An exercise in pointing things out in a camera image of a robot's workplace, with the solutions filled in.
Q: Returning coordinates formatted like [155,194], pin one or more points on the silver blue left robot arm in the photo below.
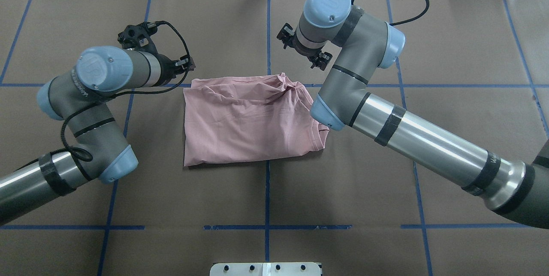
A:
[94,146]

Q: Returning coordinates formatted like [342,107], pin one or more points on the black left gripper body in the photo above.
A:
[165,71]

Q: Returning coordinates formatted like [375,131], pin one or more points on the pink Snoopy t-shirt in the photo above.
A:
[249,119]

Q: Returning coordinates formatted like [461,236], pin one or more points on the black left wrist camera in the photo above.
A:
[138,37]

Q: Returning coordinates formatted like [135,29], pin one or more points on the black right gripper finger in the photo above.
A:
[286,35]
[320,60]

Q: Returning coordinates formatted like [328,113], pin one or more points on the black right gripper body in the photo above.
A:
[303,49]

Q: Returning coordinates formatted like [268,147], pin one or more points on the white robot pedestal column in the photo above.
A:
[267,269]

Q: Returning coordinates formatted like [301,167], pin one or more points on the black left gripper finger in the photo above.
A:
[184,64]

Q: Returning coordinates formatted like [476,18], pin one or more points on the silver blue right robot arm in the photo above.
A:
[515,190]

